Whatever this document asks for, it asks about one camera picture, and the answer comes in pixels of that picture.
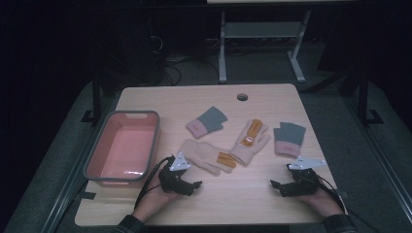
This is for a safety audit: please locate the pink bin with grey rim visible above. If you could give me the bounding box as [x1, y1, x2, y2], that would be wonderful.
[83, 110, 161, 188]

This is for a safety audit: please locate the aluminium rail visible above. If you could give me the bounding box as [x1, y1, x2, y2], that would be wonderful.
[40, 96, 115, 233]
[343, 95, 412, 216]

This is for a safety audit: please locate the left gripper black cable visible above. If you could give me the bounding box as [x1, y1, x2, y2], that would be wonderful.
[133, 154, 176, 210]

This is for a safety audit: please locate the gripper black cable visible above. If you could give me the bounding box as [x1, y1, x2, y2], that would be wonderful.
[133, 154, 176, 210]
[315, 174, 348, 215]

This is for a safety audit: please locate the person's left hand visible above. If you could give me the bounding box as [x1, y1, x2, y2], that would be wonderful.
[132, 177, 181, 223]

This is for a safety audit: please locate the beige glove with orange patch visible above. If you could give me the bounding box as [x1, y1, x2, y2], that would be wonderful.
[177, 139, 238, 177]
[228, 117, 272, 167]

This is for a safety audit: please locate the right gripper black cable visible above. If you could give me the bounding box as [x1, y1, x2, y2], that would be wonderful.
[315, 174, 348, 215]

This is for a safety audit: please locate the grey pink fingerless glove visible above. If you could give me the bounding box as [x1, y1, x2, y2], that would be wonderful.
[273, 121, 307, 158]
[185, 105, 228, 140]

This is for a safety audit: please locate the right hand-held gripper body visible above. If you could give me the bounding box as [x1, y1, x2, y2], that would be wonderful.
[285, 155, 326, 197]

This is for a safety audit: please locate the grey metal table frame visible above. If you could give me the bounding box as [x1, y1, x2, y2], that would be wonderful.
[218, 9, 312, 84]

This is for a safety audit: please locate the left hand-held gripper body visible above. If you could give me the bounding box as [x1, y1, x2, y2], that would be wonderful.
[157, 151, 195, 197]

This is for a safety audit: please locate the bundle of floor cables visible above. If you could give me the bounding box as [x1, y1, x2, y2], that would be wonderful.
[147, 35, 222, 87]

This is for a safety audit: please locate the person's right hand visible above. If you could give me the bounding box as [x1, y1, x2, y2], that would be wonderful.
[300, 188, 344, 218]

